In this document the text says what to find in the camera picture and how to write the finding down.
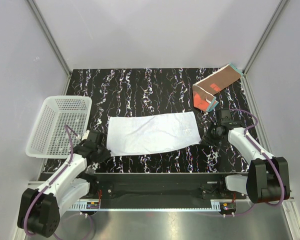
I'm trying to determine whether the white terry towel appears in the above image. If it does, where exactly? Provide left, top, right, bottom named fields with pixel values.
left=106, top=111, right=201, bottom=157

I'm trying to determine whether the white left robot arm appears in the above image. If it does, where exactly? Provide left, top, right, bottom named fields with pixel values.
left=17, top=130, right=111, bottom=238

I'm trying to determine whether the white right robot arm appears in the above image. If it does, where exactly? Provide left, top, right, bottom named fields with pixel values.
left=200, top=108, right=290, bottom=207

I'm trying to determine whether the brown folded towel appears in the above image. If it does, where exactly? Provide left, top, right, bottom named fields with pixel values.
left=192, top=63, right=244, bottom=113

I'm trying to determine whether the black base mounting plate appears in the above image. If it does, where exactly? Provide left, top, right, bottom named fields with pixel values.
left=93, top=173, right=246, bottom=211

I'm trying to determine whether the white plastic basket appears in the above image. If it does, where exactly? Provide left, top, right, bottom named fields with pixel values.
left=25, top=95, right=92, bottom=159

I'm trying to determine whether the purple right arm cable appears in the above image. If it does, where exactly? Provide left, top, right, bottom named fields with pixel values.
left=197, top=108, right=286, bottom=217

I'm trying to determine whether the white slotted cable duct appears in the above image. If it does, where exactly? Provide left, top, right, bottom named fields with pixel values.
left=68, top=201, right=98, bottom=211

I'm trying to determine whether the right aluminium corner post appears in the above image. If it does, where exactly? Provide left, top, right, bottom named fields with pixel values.
left=242, top=0, right=291, bottom=76

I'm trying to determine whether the aluminium corner post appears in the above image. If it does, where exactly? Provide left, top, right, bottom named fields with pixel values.
left=242, top=0, right=291, bottom=76
left=26, top=0, right=73, bottom=77

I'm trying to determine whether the aluminium front rail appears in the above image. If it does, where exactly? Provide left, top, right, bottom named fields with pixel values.
left=27, top=181, right=295, bottom=201

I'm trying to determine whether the left aluminium corner post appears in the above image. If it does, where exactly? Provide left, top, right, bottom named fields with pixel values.
left=26, top=0, right=73, bottom=77

